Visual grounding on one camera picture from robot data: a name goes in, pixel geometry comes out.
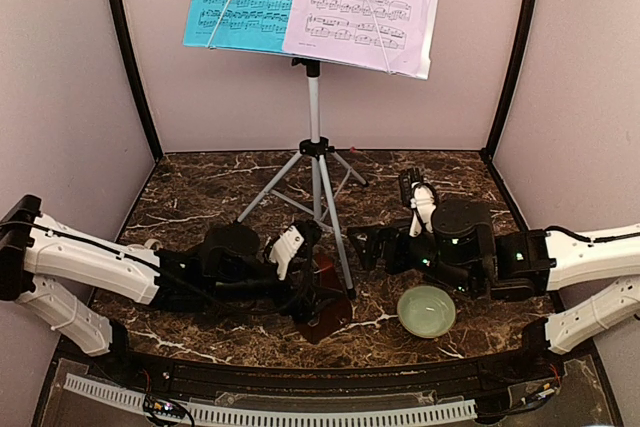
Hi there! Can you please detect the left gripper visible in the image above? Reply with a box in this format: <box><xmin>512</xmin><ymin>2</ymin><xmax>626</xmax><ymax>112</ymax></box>
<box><xmin>208</xmin><ymin>260</ymin><xmax>343</xmax><ymax>324</ymax></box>

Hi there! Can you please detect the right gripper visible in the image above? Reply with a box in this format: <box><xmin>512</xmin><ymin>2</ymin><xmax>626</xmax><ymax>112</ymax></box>
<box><xmin>347</xmin><ymin>216</ymin><xmax>479</xmax><ymax>296</ymax></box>

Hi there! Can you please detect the brown wooden metronome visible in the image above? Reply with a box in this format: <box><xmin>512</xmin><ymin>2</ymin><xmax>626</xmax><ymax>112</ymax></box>
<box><xmin>295</xmin><ymin>253</ymin><xmax>353</xmax><ymax>344</ymax></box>

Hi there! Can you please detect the grey folding music stand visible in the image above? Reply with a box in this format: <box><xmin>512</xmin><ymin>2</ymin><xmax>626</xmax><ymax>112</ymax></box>
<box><xmin>182</xmin><ymin>0</ymin><xmax>446</xmax><ymax>300</ymax></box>

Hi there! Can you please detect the purple sheet music page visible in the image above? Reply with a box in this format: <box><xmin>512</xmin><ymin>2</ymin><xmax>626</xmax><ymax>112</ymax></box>
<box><xmin>282</xmin><ymin>0</ymin><xmax>438</xmax><ymax>80</ymax></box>

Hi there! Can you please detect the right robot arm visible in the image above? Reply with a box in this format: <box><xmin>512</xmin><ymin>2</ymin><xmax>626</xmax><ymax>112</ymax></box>
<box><xmin>347</xmin><ymin>199</ymin><xmax>639</xmax><ymax>381</ymax></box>

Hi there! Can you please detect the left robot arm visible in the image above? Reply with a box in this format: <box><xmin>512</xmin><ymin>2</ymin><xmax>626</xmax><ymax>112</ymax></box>
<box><xmin>1</xmin><ymin>195</ymin><xmax>340</xmax><ymax>383</ymax></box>

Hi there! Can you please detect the pale green ceramic bowl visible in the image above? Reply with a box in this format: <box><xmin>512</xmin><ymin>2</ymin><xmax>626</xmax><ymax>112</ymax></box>
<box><xmin>396</xmin><ymin>285</ymin><xmax>457</xmax><ymax>339</ymax></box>

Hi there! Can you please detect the cream printed mug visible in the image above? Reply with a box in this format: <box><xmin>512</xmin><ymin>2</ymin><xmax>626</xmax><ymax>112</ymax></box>
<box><xmin>143</xmin><ymin>239</ymin><xmax>163</xmax><ymax>250</ymax></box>

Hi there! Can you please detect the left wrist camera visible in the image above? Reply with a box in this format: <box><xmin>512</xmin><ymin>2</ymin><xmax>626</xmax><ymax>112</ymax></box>
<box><xmin>263</xmin><ymin>220</ymin><xmax>322</xmax><ymax>281</ymax></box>

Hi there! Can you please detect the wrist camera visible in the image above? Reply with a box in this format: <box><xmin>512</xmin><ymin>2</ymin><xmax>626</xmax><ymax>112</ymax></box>
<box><xmin>398</xmin><ymin>167</ymin><xmax>439</xmax><ymax>238</ymax></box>
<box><xmin>263</xmin><ymin>220</ymin><xmax>322</xmax><ymax>281</ymax></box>

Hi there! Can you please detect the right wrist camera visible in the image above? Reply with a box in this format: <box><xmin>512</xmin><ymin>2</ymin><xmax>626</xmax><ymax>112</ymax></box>
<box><xmin>398</xmin><ymin>167</ymin><xmax>439</xmax><ymax>238</ymax></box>

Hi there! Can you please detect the grey slotted cable duct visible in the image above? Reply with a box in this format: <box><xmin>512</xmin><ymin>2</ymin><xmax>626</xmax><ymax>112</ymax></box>
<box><xmin>63</xmin><ymin>374</ymin><xmax>477</xmax><ymax>426</ymax></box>

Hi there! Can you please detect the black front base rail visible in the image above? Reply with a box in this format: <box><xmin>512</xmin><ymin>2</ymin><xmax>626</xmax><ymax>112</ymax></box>
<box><xmin>54</xmin><ymin>336</ymin><xmax>601</xmax><ymax>403</ymax></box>

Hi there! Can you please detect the right black frame post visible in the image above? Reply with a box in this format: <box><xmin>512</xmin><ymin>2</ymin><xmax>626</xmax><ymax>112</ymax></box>
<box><xmin>485</xmin><ymin>0</ymin><xmax>536</xmax><ymax>160</ymax></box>

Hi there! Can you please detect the black frame post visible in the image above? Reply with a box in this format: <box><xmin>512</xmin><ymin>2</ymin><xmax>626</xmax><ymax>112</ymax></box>
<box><xmin>485</xmin><ymin>0</ymin><xmax>536</xmax><ymax>160</ymax></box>
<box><xmin>108</xmin><ymin>0</ymin><xmax>164</xmax><ymax>162</ymax></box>

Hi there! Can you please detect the left black frame post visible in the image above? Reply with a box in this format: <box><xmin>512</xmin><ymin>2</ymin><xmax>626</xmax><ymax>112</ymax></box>
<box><xmin>108</xmin><ymin>0</ymin><xmax>164</xmax><ymax>162</ymax></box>

